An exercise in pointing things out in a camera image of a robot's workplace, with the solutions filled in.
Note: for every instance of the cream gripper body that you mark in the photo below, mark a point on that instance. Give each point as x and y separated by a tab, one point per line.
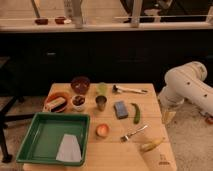
167	116

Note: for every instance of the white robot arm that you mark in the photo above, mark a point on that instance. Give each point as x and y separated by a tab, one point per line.
186	82

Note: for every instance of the orange small bowl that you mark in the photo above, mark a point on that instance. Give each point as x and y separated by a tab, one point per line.
102	130

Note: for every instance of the white bowl with food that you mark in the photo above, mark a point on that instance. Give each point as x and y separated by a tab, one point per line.
78	102

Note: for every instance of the purple bowl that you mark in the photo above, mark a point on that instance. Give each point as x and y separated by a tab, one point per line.
80	84

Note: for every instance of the white scrub brush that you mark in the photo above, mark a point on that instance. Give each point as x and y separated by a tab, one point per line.
56	104

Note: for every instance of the brown bowl on shelf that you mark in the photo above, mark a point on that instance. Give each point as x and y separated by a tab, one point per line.
60	20

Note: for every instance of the dark red bowl on shelf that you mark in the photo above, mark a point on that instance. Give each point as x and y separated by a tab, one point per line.
41	21

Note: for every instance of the green pepper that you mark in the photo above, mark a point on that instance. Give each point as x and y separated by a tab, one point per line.
137	113

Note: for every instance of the yellow banana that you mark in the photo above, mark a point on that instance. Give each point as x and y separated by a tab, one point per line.
151	145

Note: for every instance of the blue sponge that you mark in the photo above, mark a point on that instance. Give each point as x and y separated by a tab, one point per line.
121	110

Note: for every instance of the silver fork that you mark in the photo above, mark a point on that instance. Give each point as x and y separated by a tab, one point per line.
128	136

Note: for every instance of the metal cup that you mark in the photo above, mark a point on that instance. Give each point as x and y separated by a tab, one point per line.
101	101

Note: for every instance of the green plastic cup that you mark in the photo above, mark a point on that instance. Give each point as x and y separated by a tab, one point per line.
101	88

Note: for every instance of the grey folded cloth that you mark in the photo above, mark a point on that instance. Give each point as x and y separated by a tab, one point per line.
69	149

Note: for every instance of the orange plate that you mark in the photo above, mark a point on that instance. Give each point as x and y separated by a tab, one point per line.
55	95

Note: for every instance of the green plastic tray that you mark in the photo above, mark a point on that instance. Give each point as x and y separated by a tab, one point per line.
44	136

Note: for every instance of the black chair base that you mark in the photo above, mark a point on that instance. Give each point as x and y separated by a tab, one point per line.
14	90

